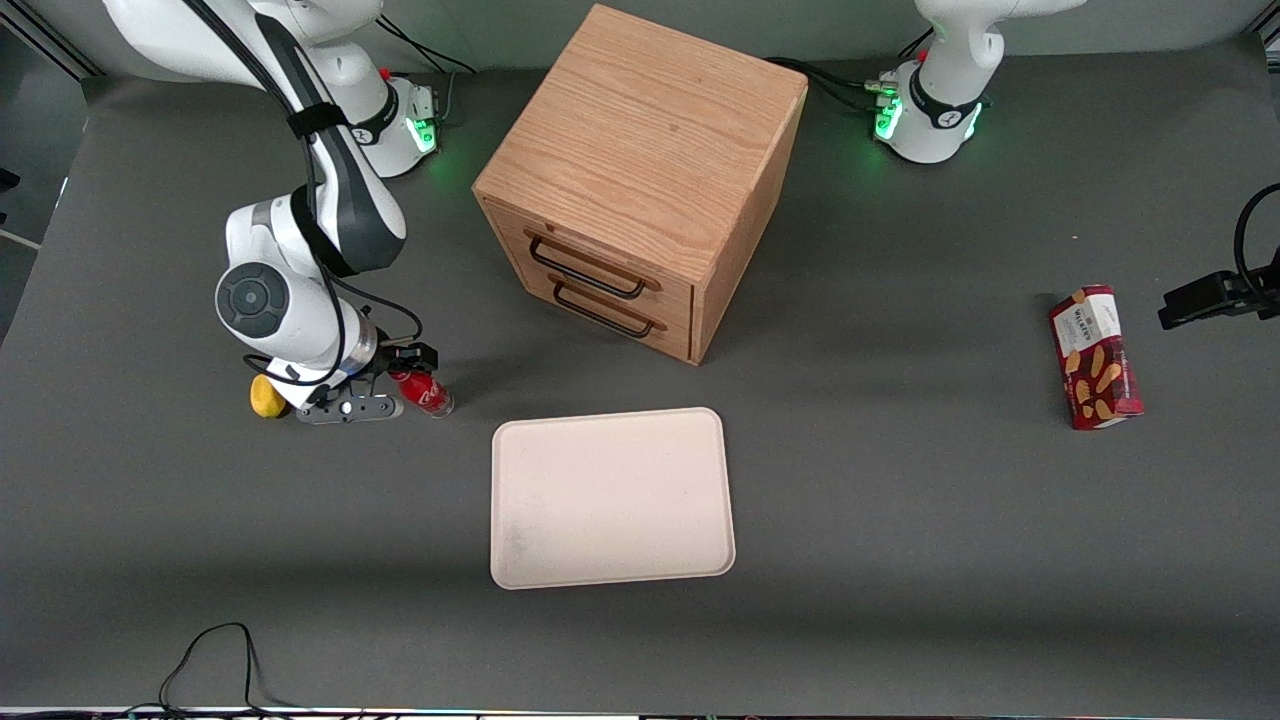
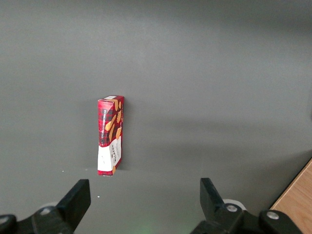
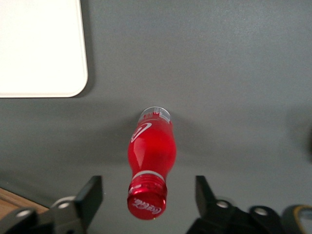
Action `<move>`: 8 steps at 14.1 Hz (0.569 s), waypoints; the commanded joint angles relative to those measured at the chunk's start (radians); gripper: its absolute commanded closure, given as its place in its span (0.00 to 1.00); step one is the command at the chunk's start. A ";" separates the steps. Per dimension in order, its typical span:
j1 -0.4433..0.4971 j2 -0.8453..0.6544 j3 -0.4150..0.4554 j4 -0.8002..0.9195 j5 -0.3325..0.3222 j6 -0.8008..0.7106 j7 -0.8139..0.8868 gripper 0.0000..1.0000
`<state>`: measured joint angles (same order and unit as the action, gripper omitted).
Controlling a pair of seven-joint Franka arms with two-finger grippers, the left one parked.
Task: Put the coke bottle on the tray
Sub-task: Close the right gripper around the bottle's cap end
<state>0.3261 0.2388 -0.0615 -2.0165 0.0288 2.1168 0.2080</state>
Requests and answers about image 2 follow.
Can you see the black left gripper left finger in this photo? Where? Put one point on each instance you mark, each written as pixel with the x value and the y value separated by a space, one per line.
pixel 73 202

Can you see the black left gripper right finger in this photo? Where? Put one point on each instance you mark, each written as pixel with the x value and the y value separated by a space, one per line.
pixel 210 202

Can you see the red tartan shortbread box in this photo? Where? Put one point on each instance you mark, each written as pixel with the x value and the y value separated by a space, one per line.
pixel 108 136

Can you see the wooden two-drawer cabinet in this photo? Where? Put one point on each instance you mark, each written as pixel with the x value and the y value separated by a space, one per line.
pixel 298 204

